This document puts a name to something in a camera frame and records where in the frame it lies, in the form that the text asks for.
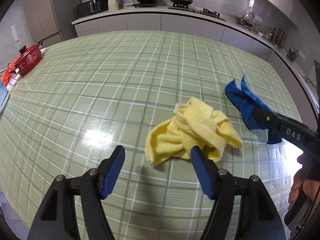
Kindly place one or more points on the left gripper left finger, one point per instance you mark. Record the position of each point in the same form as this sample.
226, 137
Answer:
56, 216

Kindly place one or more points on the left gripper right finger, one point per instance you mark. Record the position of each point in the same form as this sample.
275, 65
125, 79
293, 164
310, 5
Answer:
258, 216

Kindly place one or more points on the blue cloth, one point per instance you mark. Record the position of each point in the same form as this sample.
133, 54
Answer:
245, 101

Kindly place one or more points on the yellow towel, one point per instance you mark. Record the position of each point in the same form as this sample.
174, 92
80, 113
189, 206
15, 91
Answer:
194, 124

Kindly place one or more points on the person right hand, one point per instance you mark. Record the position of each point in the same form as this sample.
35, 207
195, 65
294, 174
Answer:
300, 184

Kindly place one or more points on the utensil holder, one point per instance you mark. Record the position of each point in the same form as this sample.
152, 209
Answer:
280, 38

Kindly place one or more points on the gas stove top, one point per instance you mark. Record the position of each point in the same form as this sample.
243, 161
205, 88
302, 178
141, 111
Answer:
204, 11

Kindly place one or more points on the frying pan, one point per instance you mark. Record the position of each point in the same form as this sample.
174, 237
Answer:
182, 2

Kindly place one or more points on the beige refrigerator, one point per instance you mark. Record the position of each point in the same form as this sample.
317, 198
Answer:
51, 20

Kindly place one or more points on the black microwave oven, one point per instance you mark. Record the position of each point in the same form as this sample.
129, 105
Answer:
92, 7

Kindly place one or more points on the white thermos jug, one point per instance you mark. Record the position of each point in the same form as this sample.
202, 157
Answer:
113, 5

